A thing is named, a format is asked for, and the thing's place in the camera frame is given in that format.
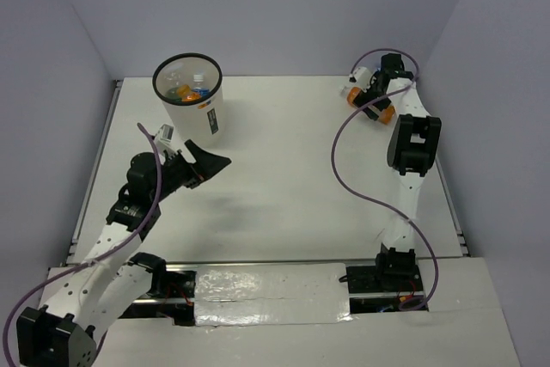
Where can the silver tape strip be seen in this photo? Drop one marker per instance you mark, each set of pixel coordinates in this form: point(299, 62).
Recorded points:
point(271, 295)

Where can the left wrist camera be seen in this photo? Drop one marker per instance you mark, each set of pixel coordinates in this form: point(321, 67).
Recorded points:
point(163, 143)

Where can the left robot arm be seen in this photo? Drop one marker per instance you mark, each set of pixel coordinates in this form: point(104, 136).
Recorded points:
point(70, 328)

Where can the long orange label bottle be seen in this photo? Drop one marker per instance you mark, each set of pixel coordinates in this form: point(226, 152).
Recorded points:
point(382, 111)

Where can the blue label water bottle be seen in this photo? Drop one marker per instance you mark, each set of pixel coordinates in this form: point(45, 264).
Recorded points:
point(199, 86)

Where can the small orange juice bottle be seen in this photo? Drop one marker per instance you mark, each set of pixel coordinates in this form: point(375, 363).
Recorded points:
point(187, 94)

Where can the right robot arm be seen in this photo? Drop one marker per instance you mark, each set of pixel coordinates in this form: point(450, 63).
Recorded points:
point(389, 94)

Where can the white bin with black rim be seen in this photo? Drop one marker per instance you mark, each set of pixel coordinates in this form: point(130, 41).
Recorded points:
point(203, 120)

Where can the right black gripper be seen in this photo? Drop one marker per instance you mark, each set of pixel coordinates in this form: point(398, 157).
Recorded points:
point(365, 98)

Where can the green label clear bottle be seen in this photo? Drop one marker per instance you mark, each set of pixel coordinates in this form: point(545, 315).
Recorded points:
point(171, 76)

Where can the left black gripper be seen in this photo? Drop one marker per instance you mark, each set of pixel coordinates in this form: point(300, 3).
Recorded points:
point(208, 164)

